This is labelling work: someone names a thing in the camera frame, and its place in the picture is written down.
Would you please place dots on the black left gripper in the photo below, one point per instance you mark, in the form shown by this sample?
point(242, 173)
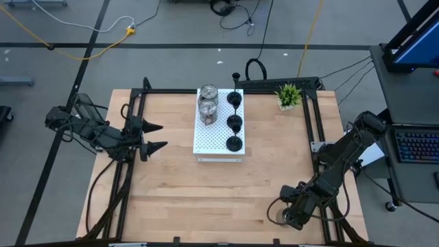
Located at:
point(135, 137)

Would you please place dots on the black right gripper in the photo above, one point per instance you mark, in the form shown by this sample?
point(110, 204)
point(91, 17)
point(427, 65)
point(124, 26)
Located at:
point(302, 204)

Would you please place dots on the silver tin candle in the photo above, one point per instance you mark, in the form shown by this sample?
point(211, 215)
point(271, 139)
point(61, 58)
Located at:
point(282, 217)
point(208, 91)
point(207, 108)

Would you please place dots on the black candle stick holder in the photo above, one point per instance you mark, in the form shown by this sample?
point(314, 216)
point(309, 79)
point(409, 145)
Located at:
point(234, 144)
point(234, 99)
point(234, 121)

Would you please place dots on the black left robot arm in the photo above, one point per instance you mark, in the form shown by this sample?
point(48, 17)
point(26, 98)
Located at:
point(96, 133)

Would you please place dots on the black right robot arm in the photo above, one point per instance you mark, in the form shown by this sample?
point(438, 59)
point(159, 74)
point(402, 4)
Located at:
point(343, 151)

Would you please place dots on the black edge clip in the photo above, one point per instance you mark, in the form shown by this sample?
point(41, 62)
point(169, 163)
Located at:
point(276, 241)
point(176, 241)

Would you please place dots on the white perforated metal shelf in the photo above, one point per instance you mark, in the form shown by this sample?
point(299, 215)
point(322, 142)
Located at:
point(212, 137)

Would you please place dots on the white paper sheet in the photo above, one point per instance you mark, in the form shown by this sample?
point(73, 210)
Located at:
point(374, 154)

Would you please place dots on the green plant white pot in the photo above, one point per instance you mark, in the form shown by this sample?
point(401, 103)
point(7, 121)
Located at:
point(289, 96)

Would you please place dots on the black perforated metal plate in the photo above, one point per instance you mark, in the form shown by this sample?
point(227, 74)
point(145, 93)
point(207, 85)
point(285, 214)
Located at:
point(274, 84)

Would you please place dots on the backlit black keyboard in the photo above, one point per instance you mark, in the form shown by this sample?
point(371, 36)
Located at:
point(416, 147)

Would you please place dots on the dark computer desk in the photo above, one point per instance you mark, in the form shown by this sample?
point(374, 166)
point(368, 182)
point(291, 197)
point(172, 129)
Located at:
point(404, 96)

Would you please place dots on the grey metal bar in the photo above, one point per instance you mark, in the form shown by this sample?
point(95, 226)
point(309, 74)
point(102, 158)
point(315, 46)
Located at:
point(34, 3)

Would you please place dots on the computer monitor blue screen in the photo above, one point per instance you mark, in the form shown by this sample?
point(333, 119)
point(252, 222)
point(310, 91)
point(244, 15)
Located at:
point(422, 44)

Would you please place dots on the black aluminium table frame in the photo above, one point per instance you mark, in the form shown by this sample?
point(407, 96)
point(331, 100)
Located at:
point(171, 91)

